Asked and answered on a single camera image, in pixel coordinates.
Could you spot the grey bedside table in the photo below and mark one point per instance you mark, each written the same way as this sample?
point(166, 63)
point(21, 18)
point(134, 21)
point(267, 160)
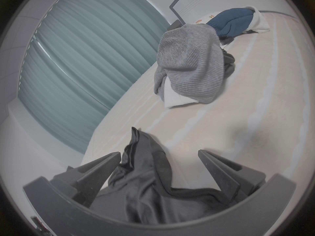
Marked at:
point(175, 26)

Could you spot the bed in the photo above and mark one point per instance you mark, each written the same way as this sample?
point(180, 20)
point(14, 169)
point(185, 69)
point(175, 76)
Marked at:
point(246, 107)

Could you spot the white printed pillow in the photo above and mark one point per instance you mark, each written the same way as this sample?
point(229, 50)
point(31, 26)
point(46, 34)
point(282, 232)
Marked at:
point(203, 20)

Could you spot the black T-shirt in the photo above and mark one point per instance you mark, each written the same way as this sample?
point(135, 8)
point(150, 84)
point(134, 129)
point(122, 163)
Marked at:
point(147, 181)

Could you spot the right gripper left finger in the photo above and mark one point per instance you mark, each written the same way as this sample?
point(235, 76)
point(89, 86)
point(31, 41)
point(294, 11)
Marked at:
point(96, 173)

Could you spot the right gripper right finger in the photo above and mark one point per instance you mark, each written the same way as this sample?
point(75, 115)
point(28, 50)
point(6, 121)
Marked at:
point(221, 173)

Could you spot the blue-green curtain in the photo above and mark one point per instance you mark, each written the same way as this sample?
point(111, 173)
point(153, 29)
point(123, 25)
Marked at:
point(61, 102)
point(98, 33)

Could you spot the pile of clothes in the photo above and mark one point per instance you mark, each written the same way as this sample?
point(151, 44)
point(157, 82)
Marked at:
point(192, 63)

